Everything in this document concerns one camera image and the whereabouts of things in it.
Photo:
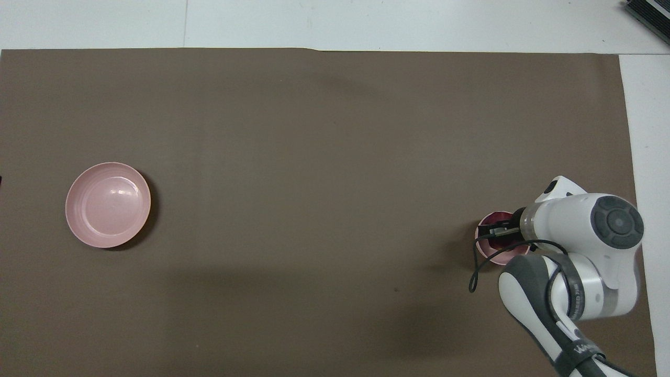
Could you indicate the pink plate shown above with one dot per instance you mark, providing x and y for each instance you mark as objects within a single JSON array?
[{"x": 107, "y": 204}]

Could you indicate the brown table mat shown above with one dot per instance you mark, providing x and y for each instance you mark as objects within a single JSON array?
[{"x": 314, "y": 209}]

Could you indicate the dark ribbed box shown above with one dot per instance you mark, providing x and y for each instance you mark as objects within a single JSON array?
[{"x": 651, "y": 15}]

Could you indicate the dark red apple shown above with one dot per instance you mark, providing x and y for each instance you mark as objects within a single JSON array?
[{"x": 497, "y": 217}]

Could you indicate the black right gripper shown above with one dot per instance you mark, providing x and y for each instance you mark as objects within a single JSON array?
[{"x": 515, "y": 230}]

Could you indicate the pink bowl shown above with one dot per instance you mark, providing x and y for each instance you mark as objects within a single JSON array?
[{"x": 497, "y": 260}]

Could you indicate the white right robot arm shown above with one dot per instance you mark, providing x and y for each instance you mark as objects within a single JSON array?
[{"x": 576, "y": 220}]

